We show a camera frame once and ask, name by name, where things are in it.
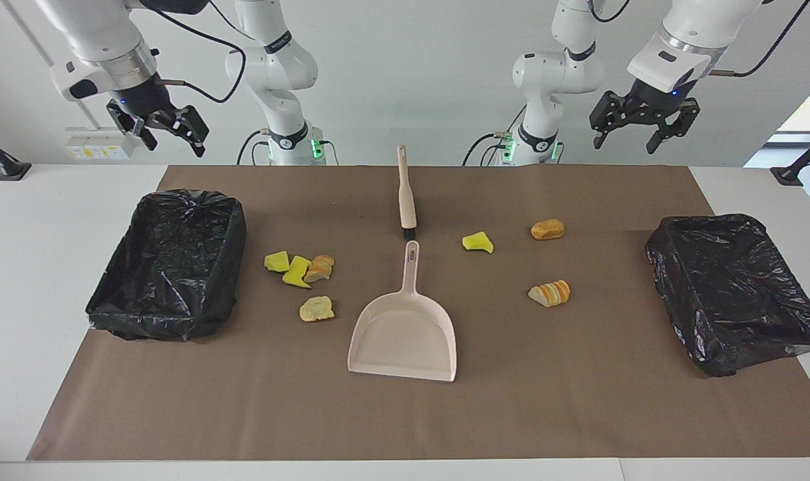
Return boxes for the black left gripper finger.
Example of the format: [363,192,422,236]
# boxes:
[590,90,636,149]
[648,100,701,154]

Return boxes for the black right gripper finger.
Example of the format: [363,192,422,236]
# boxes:
[106,100,158,152]
[171,105,210,158]

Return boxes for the brown bread bun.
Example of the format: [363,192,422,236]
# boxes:
[531,218,566,241]

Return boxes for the notched yellow sponge piece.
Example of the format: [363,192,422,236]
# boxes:
[282,255,313,289]

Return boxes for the yellow sponge wedge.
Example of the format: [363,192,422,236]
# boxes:
[462,231,495,255]

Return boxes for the small striped bread piece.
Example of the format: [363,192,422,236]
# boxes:
[303,255,335,284]

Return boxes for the orange striped bread slice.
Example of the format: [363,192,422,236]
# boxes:
[528,279,571,308]

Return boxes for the beige hand brush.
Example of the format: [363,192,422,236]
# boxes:
[396,145,418,241]

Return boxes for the pale pink plastic dustpan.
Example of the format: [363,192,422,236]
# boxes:
[347,240,458,383]

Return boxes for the black bag lined bin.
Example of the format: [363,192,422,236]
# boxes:
[645,214,810,378]
[88,189,247,342]

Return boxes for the black clamp stand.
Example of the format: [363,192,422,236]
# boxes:
[771,129,810,187]
[0,128,31,182]

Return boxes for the pale crumpled bread lump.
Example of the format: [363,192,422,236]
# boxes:
[299,296,335,323]

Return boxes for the brown paper table mat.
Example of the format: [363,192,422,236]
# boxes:
[27,165,810,462]

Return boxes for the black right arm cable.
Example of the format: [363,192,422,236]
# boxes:
[138,0,247,104]

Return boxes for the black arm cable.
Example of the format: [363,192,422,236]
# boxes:
[709,0,810,77]
[138,0,247,104]

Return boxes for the black right base cable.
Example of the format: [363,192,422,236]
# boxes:
[237,129,272,166]

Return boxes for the black base cable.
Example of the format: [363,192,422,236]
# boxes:
[237,129,272,166]
[462,132,513,166]

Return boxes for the white wall outlet box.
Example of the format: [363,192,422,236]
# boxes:
[65,127,138,161]

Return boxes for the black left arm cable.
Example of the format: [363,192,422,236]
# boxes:
[709,0,810,77]

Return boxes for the black left base cable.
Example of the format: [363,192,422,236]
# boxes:
[462,132,513,166]

